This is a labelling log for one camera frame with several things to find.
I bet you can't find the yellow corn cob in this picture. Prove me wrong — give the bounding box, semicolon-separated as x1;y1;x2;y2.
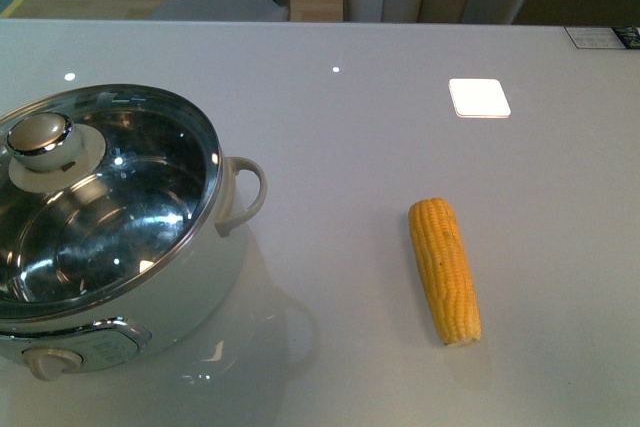
408;198;482;347

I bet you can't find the glass pot lid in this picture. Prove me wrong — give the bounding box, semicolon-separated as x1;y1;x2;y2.
1;84;221;321

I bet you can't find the white electric cooking pot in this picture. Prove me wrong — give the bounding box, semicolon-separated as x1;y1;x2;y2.
1;112;267;380

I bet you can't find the product label sticker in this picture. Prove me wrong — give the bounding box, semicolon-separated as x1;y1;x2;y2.
565;26;639;50

